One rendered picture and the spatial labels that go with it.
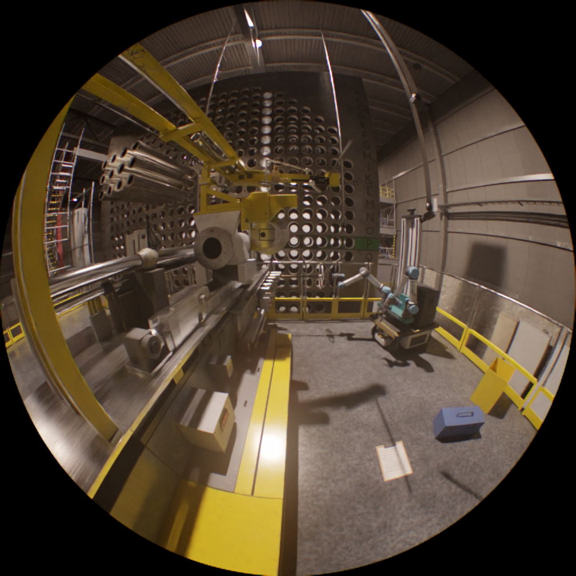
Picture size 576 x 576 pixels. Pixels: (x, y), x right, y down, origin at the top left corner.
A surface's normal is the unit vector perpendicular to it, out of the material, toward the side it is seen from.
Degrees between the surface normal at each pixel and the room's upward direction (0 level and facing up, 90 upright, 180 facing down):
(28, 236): 90
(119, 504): 90
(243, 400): 0
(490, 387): 90
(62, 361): 90
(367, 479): 0
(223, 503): 0
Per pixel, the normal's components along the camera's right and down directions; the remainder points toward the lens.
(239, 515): 0.00, -0.96
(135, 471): 1.00, 0.00
